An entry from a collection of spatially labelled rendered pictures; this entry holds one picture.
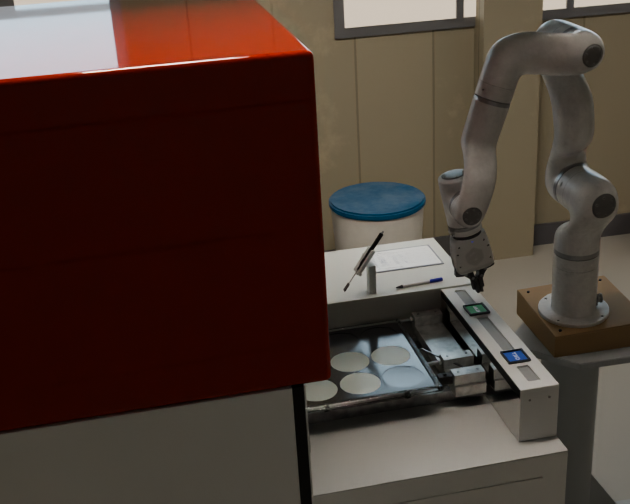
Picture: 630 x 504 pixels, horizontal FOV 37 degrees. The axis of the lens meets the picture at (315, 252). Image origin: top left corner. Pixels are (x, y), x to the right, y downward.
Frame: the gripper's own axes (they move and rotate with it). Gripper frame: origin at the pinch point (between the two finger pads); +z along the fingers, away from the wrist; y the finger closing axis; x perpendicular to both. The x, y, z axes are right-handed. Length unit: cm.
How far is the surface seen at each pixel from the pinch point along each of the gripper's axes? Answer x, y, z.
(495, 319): -6.2, 1.0, 8.3
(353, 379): -14.3, -39.6, 5.9
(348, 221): 184, -2, 53
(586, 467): -3, 19, 68
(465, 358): -13.5, -10.8, 11.6
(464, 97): 242, 81, 33
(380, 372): -13.1, -32.6, 7.3
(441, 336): 3.3, -11.9, 13.7
